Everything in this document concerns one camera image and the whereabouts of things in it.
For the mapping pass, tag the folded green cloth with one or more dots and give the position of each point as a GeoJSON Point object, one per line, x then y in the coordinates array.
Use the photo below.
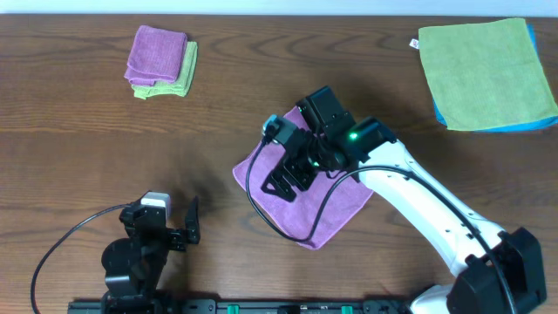
{"type": "Point", "coordinates": [182, 84]}

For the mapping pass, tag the folded purple cloth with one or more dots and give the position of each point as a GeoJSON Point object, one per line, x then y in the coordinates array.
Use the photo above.
{"type": "Point", "coordinates": [156, 56]}

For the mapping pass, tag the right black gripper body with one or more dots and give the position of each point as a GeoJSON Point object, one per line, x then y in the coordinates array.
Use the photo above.
{"type": "Point", "coordinates": [297, 169]}

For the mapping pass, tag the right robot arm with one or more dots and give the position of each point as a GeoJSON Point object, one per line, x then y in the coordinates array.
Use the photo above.
{"type": "Point", "coordinates": [495, 271]}

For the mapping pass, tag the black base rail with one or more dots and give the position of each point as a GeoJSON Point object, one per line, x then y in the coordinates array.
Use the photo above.
{"type": "Point", "coordinates": [209, 306]}

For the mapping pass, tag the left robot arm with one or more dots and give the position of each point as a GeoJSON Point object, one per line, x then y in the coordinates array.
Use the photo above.
{"type": "Point", "coordinates": [133, 265]}

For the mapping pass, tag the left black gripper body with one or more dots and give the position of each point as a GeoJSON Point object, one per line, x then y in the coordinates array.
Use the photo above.
{"type": "Point", "coordinates": [175, 236]}

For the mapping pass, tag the flat green cloth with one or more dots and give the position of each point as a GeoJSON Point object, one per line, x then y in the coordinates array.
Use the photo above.
{"type": "Point", "coordinates": [486, 76]}

